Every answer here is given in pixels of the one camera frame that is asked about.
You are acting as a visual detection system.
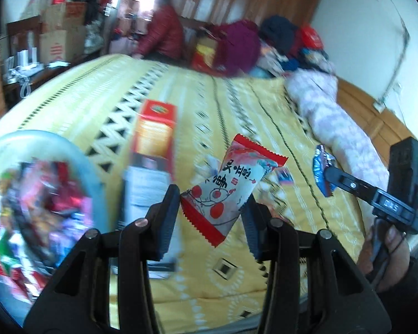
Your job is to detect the dark blue clothes heap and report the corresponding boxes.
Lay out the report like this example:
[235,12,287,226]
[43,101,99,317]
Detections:
[259,14,298,58]

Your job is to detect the heap of colourful clothes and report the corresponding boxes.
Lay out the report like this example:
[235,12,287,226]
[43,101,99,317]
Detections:
[251,47,335,77]

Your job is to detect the yellow patterned blanket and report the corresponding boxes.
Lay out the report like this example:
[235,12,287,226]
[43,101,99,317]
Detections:
[0,54,373,331]

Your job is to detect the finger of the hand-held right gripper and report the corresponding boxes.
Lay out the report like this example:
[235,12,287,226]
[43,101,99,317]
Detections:
[324,167,380,211]

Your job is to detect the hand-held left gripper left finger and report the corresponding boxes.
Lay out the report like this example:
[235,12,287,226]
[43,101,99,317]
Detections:
[24,184,180,334]

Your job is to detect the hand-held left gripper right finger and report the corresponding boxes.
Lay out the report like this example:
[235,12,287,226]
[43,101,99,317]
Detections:
[241,195,392,334]

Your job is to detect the light blue plastic basin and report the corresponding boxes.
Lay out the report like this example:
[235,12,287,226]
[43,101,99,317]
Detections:
[0,130,103,307]

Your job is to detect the person's right hand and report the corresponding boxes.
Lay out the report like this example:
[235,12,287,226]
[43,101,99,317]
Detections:
[358,221,412,293]

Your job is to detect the yellow red carton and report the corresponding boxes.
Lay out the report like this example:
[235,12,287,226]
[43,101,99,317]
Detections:
[191,36,218,72]

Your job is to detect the purple coat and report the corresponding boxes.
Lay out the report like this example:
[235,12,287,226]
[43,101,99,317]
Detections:
[209,20,262,77]

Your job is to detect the small blue red packet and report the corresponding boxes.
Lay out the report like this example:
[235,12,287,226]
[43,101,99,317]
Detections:
[277,167,294,186]

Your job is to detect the white wall cable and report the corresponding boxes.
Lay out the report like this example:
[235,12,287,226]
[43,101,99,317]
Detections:
[364,0,410,105]

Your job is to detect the pile of assorted snack packets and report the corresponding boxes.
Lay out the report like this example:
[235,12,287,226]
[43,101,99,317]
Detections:
[0,160,94,303]

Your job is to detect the wooden headboard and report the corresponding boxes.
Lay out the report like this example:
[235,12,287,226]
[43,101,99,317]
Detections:
[336,77,418,168]

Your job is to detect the person's right forearm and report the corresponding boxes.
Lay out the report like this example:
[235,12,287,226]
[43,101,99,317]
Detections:
[383,268,418,334]

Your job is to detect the grey metal door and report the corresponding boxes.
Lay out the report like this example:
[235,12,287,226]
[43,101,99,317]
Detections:
[103,0,126,56]

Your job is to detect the dark wooden desk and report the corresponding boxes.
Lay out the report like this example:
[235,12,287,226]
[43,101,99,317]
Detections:
[2,50,103,107]

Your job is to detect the large brown cardboard box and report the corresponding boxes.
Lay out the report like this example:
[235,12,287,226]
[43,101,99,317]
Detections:
[38,25,88,64]

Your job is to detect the red bag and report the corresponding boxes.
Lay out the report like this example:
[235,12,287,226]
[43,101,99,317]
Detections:
[298,24,324,51]

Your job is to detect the pink white rolled quilt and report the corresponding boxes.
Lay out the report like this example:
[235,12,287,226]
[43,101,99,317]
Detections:
[286,68,392,195]

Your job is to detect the red white snack packet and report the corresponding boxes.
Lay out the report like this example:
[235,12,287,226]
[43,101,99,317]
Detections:
[180,133,288,248]

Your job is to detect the white bottles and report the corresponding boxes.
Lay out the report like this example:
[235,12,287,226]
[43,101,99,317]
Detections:
[17,50,39,68]

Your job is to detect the orange cardboard snack box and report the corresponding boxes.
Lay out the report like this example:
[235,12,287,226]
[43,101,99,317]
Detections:
[116,99,179,281]

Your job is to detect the blue striped snack packet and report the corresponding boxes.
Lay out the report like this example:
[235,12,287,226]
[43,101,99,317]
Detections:
[312,145,337,197]

